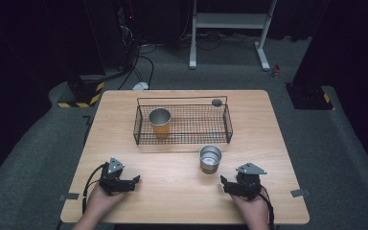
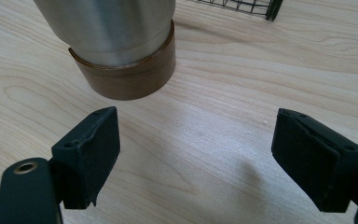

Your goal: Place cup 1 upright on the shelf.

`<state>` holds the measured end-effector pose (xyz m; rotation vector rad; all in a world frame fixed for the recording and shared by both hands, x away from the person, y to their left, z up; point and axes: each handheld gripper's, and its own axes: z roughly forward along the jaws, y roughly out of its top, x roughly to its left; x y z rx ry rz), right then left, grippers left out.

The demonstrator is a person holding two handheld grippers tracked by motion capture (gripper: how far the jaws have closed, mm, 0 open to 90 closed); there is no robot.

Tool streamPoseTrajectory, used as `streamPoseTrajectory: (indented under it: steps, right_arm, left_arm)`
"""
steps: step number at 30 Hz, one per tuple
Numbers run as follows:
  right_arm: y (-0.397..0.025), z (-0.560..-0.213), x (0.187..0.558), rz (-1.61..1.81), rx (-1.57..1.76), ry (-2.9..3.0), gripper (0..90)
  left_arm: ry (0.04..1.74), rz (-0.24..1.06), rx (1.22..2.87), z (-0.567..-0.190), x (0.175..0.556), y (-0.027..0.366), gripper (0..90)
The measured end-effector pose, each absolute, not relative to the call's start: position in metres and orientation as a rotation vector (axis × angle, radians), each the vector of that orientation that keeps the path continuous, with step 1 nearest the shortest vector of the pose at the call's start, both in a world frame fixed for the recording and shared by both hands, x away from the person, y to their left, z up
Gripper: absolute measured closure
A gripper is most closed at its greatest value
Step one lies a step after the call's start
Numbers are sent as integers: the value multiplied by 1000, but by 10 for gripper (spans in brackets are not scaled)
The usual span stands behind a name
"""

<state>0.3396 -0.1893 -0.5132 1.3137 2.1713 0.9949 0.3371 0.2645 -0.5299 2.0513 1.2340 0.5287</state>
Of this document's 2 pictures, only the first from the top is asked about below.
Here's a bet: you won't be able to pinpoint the dark equipment rack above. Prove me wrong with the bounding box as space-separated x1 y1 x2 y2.
116 0 143 72

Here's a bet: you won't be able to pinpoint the metal cup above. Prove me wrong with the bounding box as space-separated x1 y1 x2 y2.
198 145 223 175

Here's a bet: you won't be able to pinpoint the right hand-held gripper cable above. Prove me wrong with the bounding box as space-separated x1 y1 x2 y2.
258 185 275 230

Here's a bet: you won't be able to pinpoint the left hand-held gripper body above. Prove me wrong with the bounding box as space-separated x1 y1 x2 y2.
99 156 132 196

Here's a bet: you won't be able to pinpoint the black floor cables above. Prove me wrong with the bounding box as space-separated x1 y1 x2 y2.
117 42 158 91

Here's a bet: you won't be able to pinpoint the white metal stand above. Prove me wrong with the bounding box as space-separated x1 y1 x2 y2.
189 0 278 72

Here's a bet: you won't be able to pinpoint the person's left hand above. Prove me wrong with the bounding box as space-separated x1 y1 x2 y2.
87 184 127 221

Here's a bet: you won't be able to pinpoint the left hand-held gripper cable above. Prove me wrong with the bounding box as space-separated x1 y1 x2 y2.
81 162 108 216

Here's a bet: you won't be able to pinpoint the black wire basket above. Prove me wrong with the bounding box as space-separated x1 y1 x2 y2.
132 95 234 146

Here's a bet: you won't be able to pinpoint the black base with yellow stripes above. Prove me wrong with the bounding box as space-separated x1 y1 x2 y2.
285 82 335 111
57 74 106 109

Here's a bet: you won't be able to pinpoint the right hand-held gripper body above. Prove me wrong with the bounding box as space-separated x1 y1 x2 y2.
234 162 268 201

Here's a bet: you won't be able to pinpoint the grey tape piece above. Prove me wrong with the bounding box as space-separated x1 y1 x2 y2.
289 188 311 198
58 192 81 202

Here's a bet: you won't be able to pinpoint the white power adapter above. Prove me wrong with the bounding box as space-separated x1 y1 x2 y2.
131 81 150 91

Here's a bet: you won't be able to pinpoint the orange cup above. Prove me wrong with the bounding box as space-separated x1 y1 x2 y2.
148 107 173 140

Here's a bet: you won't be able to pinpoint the hand-held gripper cable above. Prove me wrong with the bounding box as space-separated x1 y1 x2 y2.
81 162 108 216
258 185 275 230

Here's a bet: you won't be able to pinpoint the person's right hand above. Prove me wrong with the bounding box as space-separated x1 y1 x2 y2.
231 194 270 226

